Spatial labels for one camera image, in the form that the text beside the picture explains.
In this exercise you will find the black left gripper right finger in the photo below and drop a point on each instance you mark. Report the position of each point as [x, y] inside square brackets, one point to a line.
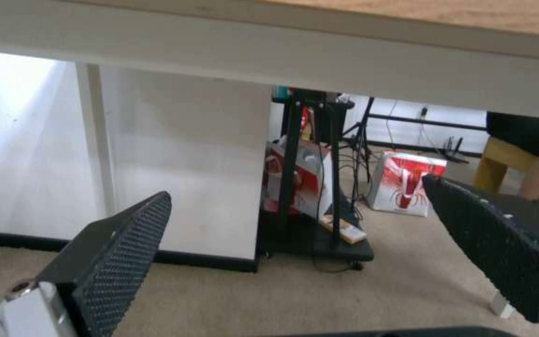
[498, 238]

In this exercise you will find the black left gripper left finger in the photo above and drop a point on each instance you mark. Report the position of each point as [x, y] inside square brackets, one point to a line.
[110, 259]

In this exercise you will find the red white food delivery bag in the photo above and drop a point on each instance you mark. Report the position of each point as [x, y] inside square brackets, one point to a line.
[402, 184]

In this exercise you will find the yellow wooden stool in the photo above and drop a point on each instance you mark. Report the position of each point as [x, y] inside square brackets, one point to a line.
[501, 163]

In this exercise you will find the person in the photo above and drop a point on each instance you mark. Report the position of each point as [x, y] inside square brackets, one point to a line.
[531, 151]

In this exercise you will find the small tan flat box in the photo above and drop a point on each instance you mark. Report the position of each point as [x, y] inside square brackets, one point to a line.
[342, 230]

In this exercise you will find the black tripod stand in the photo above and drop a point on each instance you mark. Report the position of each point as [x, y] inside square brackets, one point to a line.
[360, 140]

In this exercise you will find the black wheeled equipment cart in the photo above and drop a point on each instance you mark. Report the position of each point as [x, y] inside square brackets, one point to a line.
[318, 196]

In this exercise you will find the red white cardboard box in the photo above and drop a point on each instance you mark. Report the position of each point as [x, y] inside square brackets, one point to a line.
[297, 179]

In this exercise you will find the black horizontal rail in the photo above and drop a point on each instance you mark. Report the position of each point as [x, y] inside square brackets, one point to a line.
[426, 123]

